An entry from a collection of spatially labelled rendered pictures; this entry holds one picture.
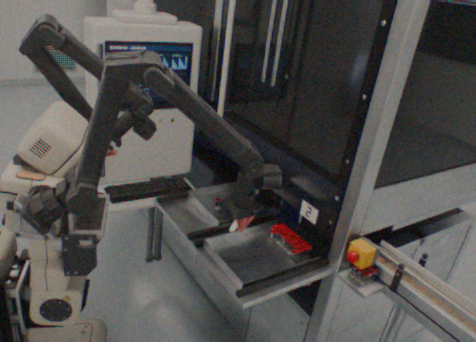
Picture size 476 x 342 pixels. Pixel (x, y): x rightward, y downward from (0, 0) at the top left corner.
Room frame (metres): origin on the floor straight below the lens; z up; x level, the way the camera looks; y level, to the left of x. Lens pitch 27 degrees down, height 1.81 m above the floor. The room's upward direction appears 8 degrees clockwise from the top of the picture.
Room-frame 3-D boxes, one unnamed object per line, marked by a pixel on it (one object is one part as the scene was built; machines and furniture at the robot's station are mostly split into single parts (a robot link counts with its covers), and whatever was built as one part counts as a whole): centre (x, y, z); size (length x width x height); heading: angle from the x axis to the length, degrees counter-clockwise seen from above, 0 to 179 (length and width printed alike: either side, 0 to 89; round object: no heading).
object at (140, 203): (1.76, 0.41, 0.79); 0.45 x 0.28 x 0.03; 123
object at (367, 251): (1.18, -0.47, 0.99); 0.08 x 0.07 x 0.07; 126
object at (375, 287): (1.20, -0.51, 0.87); 0.14 x 0.13 x 0.02; 126
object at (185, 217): (1.41, -0.06, 0.87); 0.70 x 0.48 x 0.02; 36
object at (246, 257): (1.25, -0.13, 0.90); 0.34 x 0.26 x 0.04; 126
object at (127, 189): (1.74, 0.40, 0.82); 0.40 x 0.14 x 0.02; 123
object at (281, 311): (2.34, -0.20, 0.44); 2.06 x 1.00 x 0.88; 36
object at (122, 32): (1.92, 0.49, 1.19); 0.50 x 0.19 x 0.78; 123
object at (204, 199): (1.59, -0.02, 0.90); 0.34 x 0.26 x 0.04; 126
